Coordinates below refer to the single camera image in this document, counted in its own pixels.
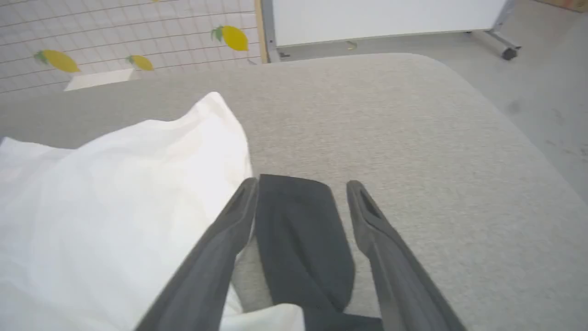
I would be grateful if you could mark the white rolling board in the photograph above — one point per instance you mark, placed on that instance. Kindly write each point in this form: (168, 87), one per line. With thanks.
(381, 18)

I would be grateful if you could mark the grey fabric sofa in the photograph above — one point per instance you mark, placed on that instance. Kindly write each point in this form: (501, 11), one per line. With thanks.
(436, 151)

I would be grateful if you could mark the white garment with black sleeves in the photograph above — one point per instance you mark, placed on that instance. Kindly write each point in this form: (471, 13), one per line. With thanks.
(115, 207)

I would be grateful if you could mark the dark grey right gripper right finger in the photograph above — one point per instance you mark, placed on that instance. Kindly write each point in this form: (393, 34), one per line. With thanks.
(399, 285)

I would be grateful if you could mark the small yellow floor scrap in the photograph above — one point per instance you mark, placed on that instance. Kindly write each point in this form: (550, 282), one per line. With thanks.
(351, 45)

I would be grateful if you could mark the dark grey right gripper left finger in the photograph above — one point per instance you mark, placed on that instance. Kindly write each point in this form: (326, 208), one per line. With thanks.
(206, 276)

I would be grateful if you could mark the lemon print partition screen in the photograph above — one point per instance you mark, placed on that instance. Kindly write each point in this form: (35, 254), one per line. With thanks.
(115, 27)

